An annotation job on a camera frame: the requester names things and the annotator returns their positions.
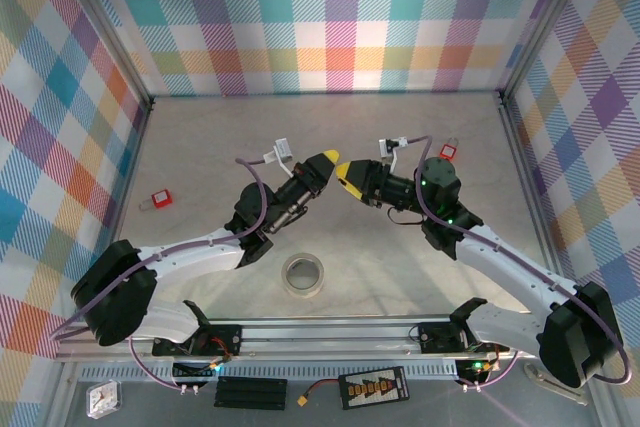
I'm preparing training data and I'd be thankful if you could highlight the clear tape roll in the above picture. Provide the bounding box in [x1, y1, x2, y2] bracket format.
[280, 252, 326, 299]

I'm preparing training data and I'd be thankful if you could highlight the aluminium table edge bar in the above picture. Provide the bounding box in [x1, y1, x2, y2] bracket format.
[97, 96, 154, 258]
[497, 90, 559, 276]

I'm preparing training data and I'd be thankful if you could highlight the perforated metal strip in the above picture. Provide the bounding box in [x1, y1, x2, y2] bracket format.
[79, 362, 460, 382]

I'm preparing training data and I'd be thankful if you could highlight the black controller board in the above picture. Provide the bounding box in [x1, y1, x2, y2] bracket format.
[171, 362, 224, 384]
[455, 357, 502, 384]

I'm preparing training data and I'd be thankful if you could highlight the black ribbed box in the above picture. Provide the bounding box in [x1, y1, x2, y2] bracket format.
[213, 375, 289, 411]

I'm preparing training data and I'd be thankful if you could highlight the black board with yellow connectors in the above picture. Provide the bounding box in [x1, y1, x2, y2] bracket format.
[338, 365, 411, 411]

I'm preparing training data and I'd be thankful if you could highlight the small square white clock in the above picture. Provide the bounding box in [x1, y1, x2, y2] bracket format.
[85, 380, 124, 421]

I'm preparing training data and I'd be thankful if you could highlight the thin black cable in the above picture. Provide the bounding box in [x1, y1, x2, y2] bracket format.
[389, 206, 426, 228]

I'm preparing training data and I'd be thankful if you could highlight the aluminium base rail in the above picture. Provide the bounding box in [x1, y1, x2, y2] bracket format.
[54, 314, 549, 364]

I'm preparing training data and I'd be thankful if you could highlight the aluminium frame post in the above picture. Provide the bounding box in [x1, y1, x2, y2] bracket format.
[59, 0, 154, 111]
[499, 0, 600, 98]

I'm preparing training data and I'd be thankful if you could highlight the red black cable yellow plug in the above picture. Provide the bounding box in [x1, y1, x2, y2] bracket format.
[297, 377, 341, 408]

